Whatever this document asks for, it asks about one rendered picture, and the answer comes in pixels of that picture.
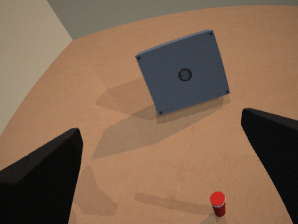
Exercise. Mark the red peg with white band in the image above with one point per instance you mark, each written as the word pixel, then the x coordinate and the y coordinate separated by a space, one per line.
pixel 218 203

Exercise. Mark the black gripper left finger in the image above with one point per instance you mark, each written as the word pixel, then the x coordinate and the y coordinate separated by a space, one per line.
pixel 39 188

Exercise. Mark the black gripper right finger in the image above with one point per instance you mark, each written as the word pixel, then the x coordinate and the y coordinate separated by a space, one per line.
pixel 275 140

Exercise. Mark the dark grey sloped panel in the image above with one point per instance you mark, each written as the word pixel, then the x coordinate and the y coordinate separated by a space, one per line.
pixel 184 72

